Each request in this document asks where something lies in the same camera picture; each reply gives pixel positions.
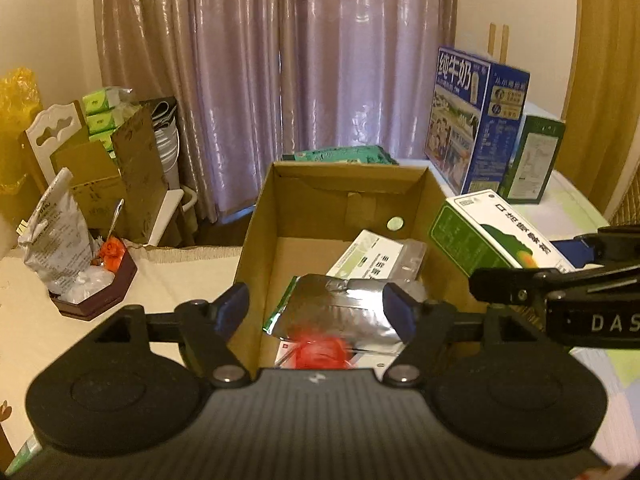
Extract wooden sticks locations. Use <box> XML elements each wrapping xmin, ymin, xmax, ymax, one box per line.
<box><xmin>489</xmin><ymin>22</ymin><xmax>511</xmax><ymax>63</ymax></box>

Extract metal spoon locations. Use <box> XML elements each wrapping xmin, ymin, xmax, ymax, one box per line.
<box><xmin>102</xmin><ymin>199</ymin><xmax>126</xmax><ymax>246</ymax></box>

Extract flat brown cardboard sheet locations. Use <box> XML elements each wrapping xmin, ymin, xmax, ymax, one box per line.
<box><xmin>111</xmin><ymin>105</ymin><xmax>168</xmax><ymax>246</ymax></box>

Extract white rail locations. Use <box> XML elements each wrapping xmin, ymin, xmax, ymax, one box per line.
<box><xmin>149</xmin><ymin>187</ymin><xmax>198</xmax><ymax>247</ymax></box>

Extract green tissue pack bundle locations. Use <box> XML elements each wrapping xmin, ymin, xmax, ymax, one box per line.
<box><xmin>81</xmin><ymin>86</ymin><xmax>142</xmax><ymax>153</ymax></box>

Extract cream fringed cloth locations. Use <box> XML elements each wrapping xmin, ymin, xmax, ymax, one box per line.
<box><xmin>0</xmin><ymin>245</ymin><xmax>246</xmax><ymax>466</ymax></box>

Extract chair with quilted cover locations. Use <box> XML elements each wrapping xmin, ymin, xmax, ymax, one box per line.
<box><xmin>607</xmin><ymin>160</ymin><xmax>640</xmax><ymax>228</ymax></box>

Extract white plastic bucket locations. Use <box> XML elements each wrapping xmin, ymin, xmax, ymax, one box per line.
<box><xmin>152</xmin><ymin>125</ymin><xmax>181</xmax><ymax>196</ymax></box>

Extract green and white medicine box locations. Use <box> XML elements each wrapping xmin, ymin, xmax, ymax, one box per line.
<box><xmin>429</xmin><ymin>189</ymin><xmax>576</xmax><ymax>277</ymax></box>

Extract white carved chair back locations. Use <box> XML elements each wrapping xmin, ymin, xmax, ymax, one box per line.
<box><xmin>25</xmin><ymin>101</ymin><xmax>91</xmax><ymax>186</ymax></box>

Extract silver and white plastic bag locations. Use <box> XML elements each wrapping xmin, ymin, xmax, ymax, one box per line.
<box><xmin>19</xmin><ymin>167</ymin><xmax>101</xmax><ymax>296</ymax></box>

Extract green snack packet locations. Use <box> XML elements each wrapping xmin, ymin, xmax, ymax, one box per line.
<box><xmin>282</xmin><ymin>145</ymin><xmax>398</xmax><ymax>167</ymax></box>

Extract mauve curtain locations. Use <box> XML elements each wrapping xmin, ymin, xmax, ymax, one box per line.
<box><xmin>92</xmin><ymin>0</ymin><xmax>458</xmax><ymax>221</ymax></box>

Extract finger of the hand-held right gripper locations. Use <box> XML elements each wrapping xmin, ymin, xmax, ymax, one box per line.
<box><xmin>469</xmin><ymin>260</ymin><xmax>640</xmax><ymax>306</ymax></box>
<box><xmin>552</xmin><ymin>226</ymin><xmax>640</xmax><ymax>273</ymax></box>

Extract yellow plastic bag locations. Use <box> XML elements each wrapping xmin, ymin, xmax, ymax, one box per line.
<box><xmin>0</xmin><ymin>67</ymin><xmax>41</xmax><ymax>201</ymax></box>

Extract white tablet box green stripe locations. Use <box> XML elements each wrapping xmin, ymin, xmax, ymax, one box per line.
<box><xmin>326</xmin><ymin>230</ymin><xmax>406</xmax><ymax>281</ymax></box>

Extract blue milk carton case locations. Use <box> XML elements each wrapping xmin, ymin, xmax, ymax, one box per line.
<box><xmin>424</xmin><ymin>46</ymin><xmax>531</xmax><ymax>197</ymax></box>

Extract brown cardboard carton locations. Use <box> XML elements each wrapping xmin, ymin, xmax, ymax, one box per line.
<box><xmin>50</xmin><ymin>140</ymin><xmax>126</xmax><ymax>241</ymax></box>

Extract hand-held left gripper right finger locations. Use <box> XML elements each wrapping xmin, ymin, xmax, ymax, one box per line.
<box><xmin>382</xmin><ymin>283</ymin><xmax>543</xmax><ymax>387</ymax></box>

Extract clear plastic box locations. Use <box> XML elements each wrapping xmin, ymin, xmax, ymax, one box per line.
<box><xmin>397</xmin><ymin>240</ymin><xmax>430</xmax><ymax>301</ymax></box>

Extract orange crumpled item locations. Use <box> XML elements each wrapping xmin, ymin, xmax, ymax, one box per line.
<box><xmin>97</xmin><ymin>237</ymin><xmax>126</xmax><ymax>271</ymax></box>

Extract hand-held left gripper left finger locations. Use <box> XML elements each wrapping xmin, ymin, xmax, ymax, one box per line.
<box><xmin>92</xmin><ymin>282</ymin><xmax>251</xmax><ymax>388</ymax></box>

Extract red snack packet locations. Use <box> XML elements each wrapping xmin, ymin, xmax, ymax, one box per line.
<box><xmin>280</xmin><ymin>332</ymin><xmax>351</xmax><ymax>371</ymax></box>

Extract dark red octagonal tray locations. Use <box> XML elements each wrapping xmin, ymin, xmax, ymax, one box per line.
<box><xmin>49</xmin><ymin>247</ymin><xmax>138</xmax><ymax>321</ymax></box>

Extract silver foil pouch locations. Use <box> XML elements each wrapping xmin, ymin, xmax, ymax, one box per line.
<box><xmin>261</xmin><ymin>274</ymin><xmax>403</xmax><ymax>356</ymax></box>

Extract brown cardboard box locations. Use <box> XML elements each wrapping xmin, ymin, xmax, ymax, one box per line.
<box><xmin>234</xmin><ymin>160</ymin><xmax>476</xmax><ymax>371</ymax></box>

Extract dark green carton case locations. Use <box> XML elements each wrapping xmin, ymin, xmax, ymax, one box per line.
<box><xmin>497</xmin><ymin>115</ymin><xmax>567</xmax><ymax>205</ymax></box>

